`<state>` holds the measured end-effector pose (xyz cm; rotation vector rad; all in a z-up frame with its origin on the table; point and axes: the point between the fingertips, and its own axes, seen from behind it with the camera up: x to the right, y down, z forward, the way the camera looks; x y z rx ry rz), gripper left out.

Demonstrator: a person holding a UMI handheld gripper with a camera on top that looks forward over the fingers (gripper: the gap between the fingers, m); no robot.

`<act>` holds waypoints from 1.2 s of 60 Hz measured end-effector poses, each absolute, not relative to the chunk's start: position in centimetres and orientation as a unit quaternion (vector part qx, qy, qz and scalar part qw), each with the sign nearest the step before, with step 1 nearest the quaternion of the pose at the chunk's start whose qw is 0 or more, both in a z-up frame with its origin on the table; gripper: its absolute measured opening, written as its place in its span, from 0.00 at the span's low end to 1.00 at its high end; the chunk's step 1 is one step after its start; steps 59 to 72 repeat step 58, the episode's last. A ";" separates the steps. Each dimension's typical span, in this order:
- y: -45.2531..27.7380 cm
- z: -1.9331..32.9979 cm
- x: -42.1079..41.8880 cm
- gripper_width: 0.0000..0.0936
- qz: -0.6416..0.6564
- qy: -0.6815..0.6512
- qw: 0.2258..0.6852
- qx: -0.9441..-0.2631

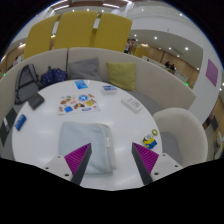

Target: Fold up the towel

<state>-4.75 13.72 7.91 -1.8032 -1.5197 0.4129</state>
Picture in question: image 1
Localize blue card box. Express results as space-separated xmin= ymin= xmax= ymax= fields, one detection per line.
xmin=14 ymin=113 xmax=28 ymax=132

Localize ceiling strip lights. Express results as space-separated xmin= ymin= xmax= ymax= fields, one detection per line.
xmin=49 ymin=0 xmax=134 ymax=13

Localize beige curved sofa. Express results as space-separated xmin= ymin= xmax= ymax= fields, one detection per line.
xmin=0 ymin=47 xmax=197 ymax=116

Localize yellow-green cushion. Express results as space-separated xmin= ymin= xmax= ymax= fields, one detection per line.
xmin=105 ymin=61 xmax=138 ymax=92

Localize small white and blue box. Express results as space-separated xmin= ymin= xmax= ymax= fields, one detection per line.
xmin=101 ymin=84 xmax=119 ymax=95

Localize white upholstered chair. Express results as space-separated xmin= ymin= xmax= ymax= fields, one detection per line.
xmin=152 ymin=107 xmax=209 ymax=168

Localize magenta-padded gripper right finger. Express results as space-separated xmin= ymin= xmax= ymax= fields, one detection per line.
xmin=131 ymin=142 xmax=184 ymax=186

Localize pink wall panel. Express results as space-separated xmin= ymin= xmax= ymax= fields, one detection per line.
xmin=205 ymin=58 xmax=219 ymax=88

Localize black laptop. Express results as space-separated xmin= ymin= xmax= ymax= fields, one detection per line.
xmin=0 ymin=107 xmax=18 ymax=148

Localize grey backpack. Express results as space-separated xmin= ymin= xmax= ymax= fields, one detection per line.
xmin=14 ymin=63 xmax=43 ymax=105

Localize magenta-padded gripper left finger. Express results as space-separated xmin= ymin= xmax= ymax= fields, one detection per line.
xmin=41 ymin=142 xmax=93 ymax=186

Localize light blue towel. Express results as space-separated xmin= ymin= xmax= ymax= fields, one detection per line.
xmin=58 ymin=120 xmax=118 ymax=175

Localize yellow partition panel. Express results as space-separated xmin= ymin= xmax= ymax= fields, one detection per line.
xmin=23 ymin=14 xmax=62 ymax=60
xmin=53 ymin=10 xmax=99 ymax=51
xmin=93 ymin=12 xmax=133 ymax=53

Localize grey cushion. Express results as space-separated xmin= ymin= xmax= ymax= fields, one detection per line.
xmin=67 ymin=57 xmax=103 ymax=83

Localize navy blue patterned bag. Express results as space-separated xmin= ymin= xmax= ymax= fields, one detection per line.
xmin=39 ymin=65 xmax=69 ymax=88

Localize colourful sticker sheet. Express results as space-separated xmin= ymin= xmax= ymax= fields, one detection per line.
xmin=57 ymin=93 xmax=101 ymax=116

